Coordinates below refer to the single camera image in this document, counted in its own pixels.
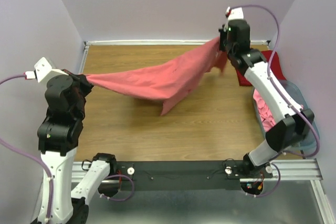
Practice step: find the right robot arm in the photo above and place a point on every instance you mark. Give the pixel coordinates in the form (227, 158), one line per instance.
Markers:
(292, 122)

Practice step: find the folded red t-shirt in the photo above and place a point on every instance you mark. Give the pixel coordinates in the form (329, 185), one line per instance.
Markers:
(275, 67)

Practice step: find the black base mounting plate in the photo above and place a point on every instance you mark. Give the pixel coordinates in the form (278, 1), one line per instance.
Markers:
(190, 175)

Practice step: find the aluminium rail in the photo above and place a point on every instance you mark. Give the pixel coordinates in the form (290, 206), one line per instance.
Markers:
(145, 42)
(295, 169)

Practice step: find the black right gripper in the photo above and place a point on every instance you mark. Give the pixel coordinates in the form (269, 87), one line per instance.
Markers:
(222, 32)

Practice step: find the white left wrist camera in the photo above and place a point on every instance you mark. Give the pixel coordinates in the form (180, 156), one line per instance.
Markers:
(44, 70)

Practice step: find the aluminium back rail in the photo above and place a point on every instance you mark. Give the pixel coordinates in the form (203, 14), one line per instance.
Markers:
(145, 42)

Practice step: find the aluminium front rail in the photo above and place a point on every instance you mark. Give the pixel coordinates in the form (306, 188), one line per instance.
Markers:
(295, 169)

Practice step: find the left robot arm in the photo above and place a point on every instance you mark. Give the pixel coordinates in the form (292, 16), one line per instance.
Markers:
(58, 138)

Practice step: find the light pink t-shirt in basket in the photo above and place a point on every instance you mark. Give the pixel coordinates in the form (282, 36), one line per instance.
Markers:
(264, 112)

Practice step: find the salmon pink t-shirt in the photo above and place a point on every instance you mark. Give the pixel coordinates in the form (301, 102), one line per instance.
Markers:
(170, 82)

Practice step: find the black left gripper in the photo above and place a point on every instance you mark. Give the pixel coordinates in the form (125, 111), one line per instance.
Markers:
(83, 79)

